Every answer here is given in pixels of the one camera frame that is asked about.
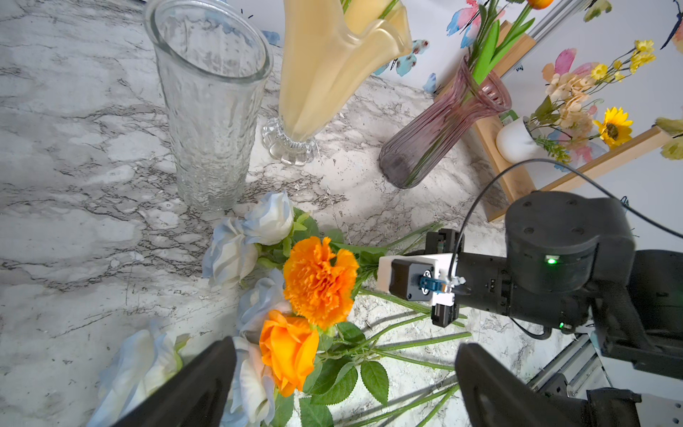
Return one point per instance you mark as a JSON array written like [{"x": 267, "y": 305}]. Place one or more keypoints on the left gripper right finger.
[{"x": 495, "y": 397}]

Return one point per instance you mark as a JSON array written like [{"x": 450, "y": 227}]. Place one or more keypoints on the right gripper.
[{"x": 543, "y": 280}]

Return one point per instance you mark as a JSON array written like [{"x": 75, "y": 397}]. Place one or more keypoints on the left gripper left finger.
[{"x": 150, "y": 385}]

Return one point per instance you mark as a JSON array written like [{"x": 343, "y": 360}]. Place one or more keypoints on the orange yellow tulip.
[{"x": 488, "y": 50}]

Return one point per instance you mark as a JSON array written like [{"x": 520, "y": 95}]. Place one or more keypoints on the pink rose tall stem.
[{"x": 346, "y": 4}]

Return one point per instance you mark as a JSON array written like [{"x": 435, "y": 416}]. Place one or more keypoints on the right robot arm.
[{"x": 635, "y": 295}]

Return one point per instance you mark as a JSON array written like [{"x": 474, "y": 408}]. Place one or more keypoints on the white blue rose left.
[{"x": 256, "y": 304}]

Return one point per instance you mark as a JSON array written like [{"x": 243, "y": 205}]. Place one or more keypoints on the purple ribbed glass vase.
[{"x": 411, "y": 154}]

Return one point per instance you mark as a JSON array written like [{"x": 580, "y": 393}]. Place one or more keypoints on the sunflower bouquet in white vase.
[{"x": 565, "y": 121}]

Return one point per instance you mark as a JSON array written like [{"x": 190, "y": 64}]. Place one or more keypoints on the yellow ruffled glass vase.
[{"x": 327, "y": 55}]

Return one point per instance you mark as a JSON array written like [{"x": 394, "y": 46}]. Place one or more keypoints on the clear glass vase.
[{"x": 213, "y": 67}]

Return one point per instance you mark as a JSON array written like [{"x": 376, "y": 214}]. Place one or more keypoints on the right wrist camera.
[{"x": 419, "y": 278}]

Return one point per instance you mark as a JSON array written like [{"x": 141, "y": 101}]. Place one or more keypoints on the wooden wall shelf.
[{"x": 665, "y": 135}]

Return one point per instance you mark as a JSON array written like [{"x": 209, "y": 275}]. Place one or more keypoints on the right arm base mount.
[{"x": 601, "y": 407}]

